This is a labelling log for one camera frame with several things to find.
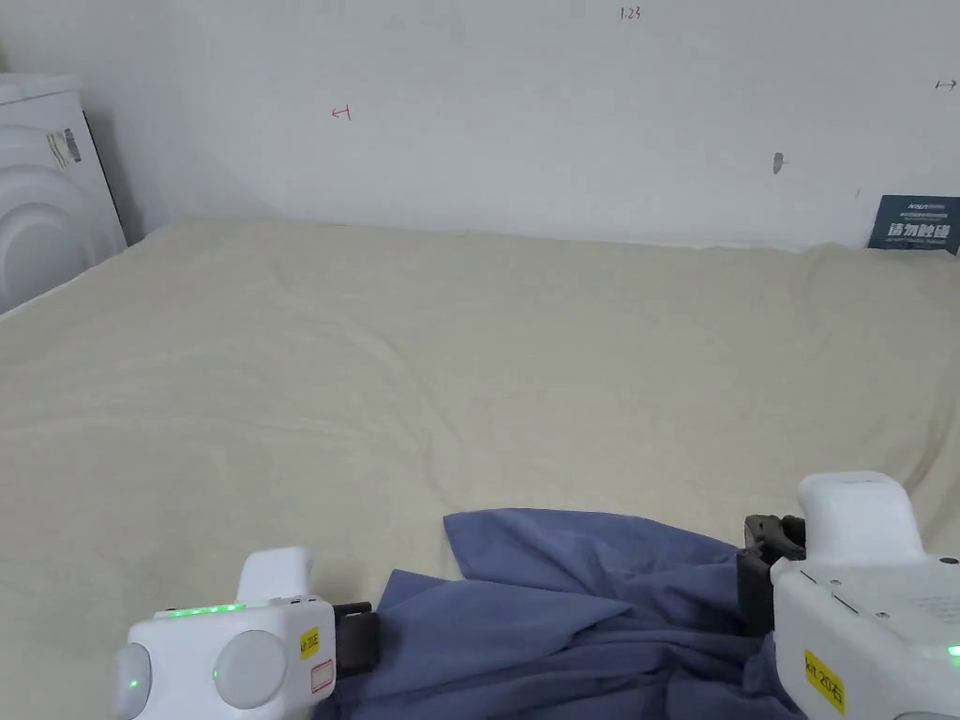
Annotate bed with beige sheet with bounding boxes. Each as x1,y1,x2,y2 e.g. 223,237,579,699
0,216,960,720

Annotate white washing machine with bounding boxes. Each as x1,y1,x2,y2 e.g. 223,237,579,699
0,71,148,316

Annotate dark blue shirt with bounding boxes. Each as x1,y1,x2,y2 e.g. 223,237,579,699
310,507,810,720

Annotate dark blue sign card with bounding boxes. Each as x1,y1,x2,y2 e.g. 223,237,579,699
867,194,960,257

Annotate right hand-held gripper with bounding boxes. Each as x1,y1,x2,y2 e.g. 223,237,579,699
736,470,960,720

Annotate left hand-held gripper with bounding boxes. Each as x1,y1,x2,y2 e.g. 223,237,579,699
112,547,382,720

